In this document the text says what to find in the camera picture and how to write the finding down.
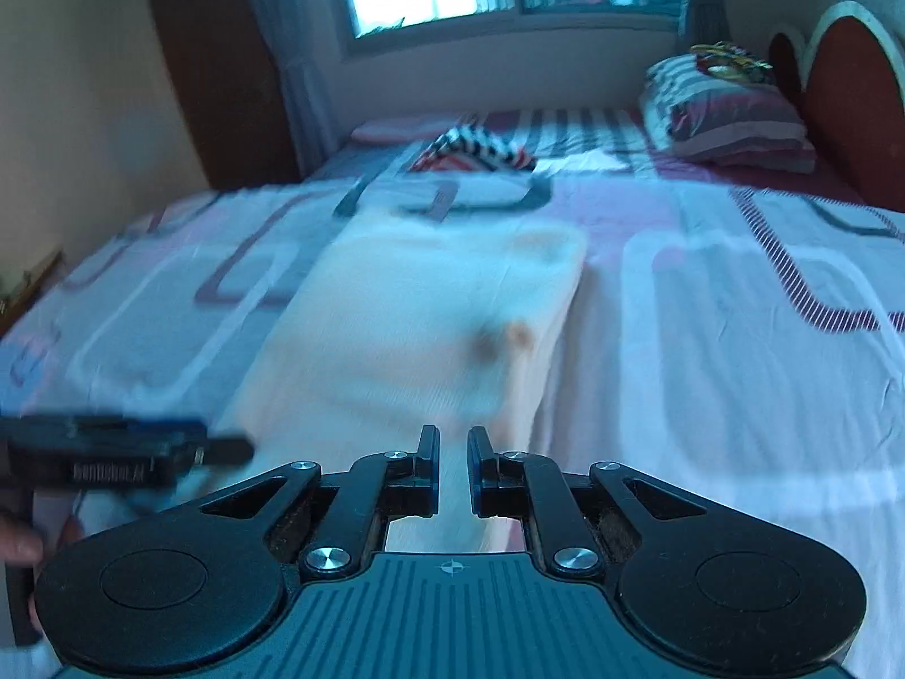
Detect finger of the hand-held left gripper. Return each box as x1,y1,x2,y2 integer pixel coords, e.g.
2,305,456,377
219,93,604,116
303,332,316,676
199,435,256,468

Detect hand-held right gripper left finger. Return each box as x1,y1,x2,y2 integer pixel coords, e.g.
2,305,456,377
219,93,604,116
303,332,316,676
201,424,441,579

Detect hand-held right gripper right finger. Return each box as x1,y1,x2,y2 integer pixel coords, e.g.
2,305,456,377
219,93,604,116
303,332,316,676
467,426,708,575

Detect cream knit sweater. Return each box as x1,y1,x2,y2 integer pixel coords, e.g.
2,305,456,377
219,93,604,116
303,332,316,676
230,222,589,556

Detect person's left hand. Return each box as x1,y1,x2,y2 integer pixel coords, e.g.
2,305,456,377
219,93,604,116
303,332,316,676
0,513,45,568

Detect brown wooden object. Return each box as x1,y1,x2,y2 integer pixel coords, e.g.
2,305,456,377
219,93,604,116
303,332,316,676
0,247,66,321

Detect pink white patterned bedspread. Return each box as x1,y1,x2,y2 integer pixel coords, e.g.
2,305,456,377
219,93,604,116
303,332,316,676
0,173,905,679

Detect red navy striped cloth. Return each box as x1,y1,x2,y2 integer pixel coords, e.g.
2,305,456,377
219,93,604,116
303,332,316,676
408,125,540,175

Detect small white cloth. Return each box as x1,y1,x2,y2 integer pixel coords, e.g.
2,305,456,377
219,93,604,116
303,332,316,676
536,151,632,175

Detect pink flat cushion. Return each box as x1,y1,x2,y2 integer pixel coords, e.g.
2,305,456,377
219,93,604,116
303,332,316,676
351,115,460,146

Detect striped bed sheet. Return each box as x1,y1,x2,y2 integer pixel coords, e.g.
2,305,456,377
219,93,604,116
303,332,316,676
304,106,870,209

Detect brown wooden wardrobe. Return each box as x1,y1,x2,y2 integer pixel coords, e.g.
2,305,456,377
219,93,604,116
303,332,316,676
136,0,301,194

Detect grey curtain beside wardrobe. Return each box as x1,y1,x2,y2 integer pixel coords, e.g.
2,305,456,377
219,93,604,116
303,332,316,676
232,0,358,174

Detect striped pillow stack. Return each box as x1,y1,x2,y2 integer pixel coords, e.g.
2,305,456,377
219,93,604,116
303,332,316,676
640,55,768,143

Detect pink grey striped pillow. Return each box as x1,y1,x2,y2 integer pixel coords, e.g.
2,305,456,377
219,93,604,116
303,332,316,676
668,88,819,175

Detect shiny snack packet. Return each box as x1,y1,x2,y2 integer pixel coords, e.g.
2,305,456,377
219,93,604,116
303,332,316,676
689,41,777,86

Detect red white scalloped headboard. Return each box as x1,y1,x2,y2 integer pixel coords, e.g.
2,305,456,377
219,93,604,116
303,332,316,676
767,0,905,214

